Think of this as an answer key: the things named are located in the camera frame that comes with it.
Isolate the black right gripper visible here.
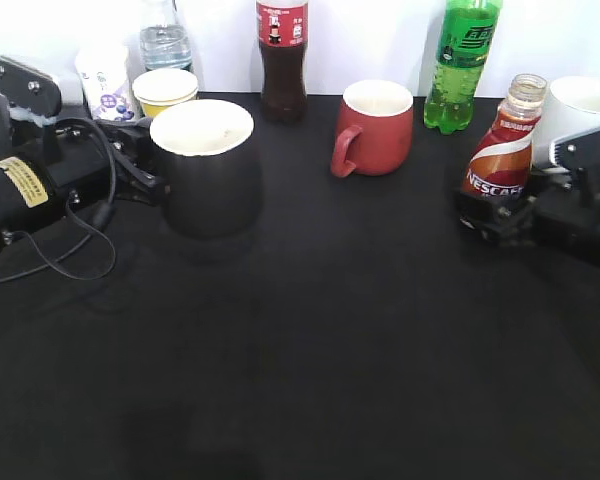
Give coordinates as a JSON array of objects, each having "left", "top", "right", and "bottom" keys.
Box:
[{"left": 453, "top": 169, "right": 600, "bottom": 248}]

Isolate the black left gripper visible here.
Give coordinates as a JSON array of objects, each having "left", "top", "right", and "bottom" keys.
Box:
[{"left": 43, "top": 118, "right": 168, "bottom": 206}]

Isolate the Nescafe coffee bottle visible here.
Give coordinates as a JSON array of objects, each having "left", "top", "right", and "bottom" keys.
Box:
[{"left": 461, "top": 74, "right": 548, "bottom": 198}]

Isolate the black mug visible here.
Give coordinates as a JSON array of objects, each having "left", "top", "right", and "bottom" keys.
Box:
[{"left": 149, "top": 99, "right": 263, "bottom": 239}]

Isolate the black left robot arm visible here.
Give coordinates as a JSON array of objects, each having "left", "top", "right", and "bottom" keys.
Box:
[{"left": 0, "top": 118, "right": 166, "bottom": 253}]

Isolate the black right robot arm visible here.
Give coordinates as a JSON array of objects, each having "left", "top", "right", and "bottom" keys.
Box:
[{"left": 453, "top": 171, "right": 600, "bottom": 267}]

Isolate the white mug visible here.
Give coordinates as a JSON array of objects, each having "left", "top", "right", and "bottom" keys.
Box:
[{"left": 532, "top": 76, "right": 600, "bottom": 171}]

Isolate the red mug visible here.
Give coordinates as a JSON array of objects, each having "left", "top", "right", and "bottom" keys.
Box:
[{"left": 330, "top": 79, "right": 414, "bottom": 178}]

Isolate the green sprite bottle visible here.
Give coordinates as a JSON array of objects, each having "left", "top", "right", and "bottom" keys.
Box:
[{"left": 424, "top": 0, "right": 503, "bottom": 135}]

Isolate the yellow paper cup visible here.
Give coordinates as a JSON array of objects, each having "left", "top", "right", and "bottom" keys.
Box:
[{"left": 132, "top": 68, "right": 199, "bottom": 118}]

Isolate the white blueberry milk carton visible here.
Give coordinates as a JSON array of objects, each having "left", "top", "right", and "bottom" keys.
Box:
[{"left": 74, "top": 43, "right": 141, "bottom": 122}]

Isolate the clear water bottle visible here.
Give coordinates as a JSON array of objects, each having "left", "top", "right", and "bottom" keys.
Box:
[{"left": 139, "top": 0, "right": 193, "bottom": 71}]

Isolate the cola bottle red label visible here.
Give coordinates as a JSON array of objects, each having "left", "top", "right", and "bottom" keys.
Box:
[{"left": 255, "top": 1, "right": 309, "bottom": 124}]

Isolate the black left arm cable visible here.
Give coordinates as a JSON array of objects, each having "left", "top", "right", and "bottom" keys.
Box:
[{"left": 0, "top": 118, "right": 119, "bottom": 290}]

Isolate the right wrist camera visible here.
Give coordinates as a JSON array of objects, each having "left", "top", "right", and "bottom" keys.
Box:
[{"left": 534, "top": 127, "right": 600, "bottom": 174}]

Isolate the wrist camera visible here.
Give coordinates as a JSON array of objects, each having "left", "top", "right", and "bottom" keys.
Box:
[
  {"left": 534, "top": 127, "right": 600, "bottom": 174},
  {"left": 0, "top": 55, "right": 90, "bottom": 127}
]

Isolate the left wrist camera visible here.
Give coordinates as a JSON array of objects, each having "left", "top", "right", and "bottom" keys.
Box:
[{"left": 0, "top": 55, "right": 90, "bottom": 127}]

